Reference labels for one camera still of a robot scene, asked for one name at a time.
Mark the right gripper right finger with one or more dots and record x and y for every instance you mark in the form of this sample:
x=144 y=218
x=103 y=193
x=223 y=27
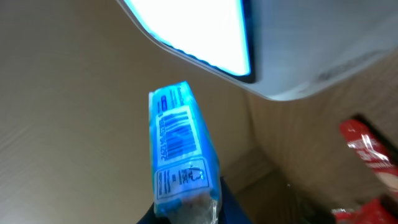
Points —
x=231 y=212

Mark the red crinkled snack packet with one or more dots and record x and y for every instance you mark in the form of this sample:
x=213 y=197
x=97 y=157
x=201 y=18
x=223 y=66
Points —
x=382 y=210

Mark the white barcode scanner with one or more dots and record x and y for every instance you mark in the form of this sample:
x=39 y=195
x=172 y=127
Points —
x=280 y=50

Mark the teal white small box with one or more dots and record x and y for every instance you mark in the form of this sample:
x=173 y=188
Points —
x=184 y=162

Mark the red coffee stick sachet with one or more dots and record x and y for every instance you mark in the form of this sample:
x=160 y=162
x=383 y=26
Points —
x=372 y=151

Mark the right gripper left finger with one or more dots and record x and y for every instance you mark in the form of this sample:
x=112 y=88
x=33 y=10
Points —
x=151 y=218

